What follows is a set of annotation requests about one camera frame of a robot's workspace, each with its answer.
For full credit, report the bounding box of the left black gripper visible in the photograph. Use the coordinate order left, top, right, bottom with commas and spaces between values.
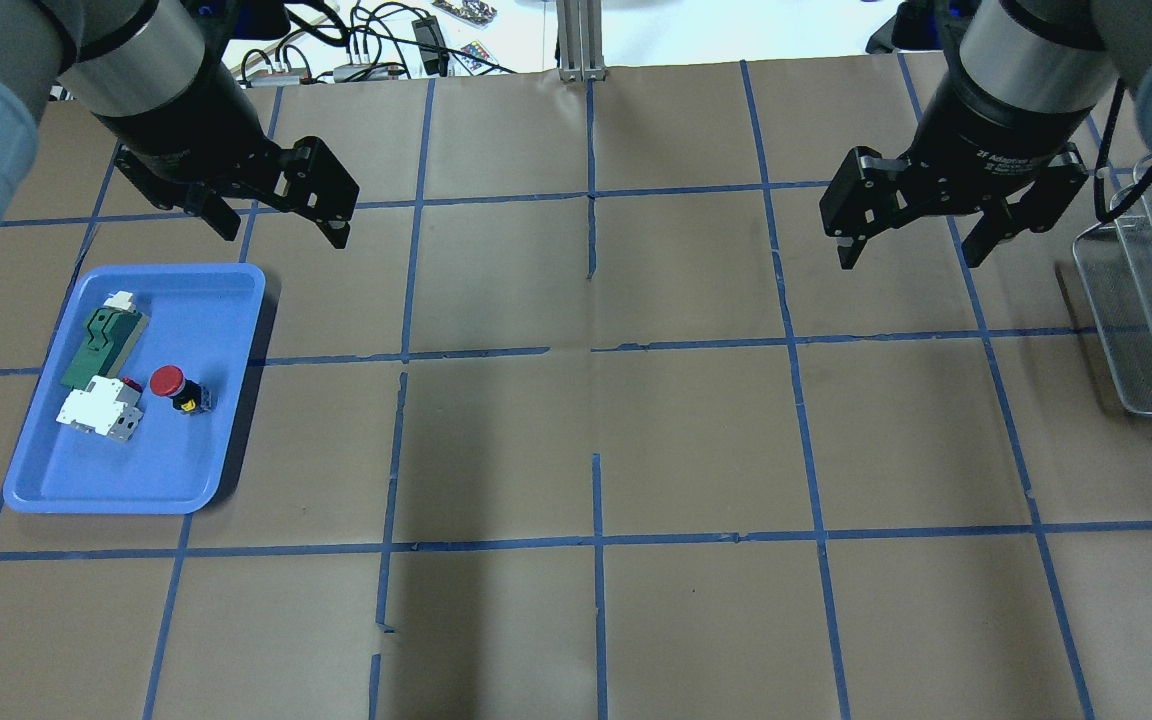
96, 68, 361, 250

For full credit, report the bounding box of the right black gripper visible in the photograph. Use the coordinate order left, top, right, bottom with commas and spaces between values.
819, 68, 1089, 270

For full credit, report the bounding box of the red emergency push button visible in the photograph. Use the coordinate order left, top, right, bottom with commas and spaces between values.
147, 364, 212, 415

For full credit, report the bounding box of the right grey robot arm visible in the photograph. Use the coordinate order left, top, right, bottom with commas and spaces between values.
819, 1, 1152, 270

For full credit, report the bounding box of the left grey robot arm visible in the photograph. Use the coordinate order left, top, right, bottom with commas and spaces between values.
0, 1, 358, 249

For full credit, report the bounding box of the blue plastic tray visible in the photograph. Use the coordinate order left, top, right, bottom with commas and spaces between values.
3, 263, 266, 515

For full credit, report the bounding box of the green white relay module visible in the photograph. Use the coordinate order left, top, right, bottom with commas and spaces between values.
60, 290, 150, 389

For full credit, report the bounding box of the black power adapter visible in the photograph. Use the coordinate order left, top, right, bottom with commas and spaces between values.
411, 15, 450, 77

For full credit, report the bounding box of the white circuit breaker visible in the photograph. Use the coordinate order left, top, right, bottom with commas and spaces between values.
55, 376, 143, 444

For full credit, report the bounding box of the black cable bundle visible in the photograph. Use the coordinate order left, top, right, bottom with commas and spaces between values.
236, 0, 517, 86

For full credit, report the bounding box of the aluminium frame post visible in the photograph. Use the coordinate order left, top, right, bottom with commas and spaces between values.
554, 0, 607, 83

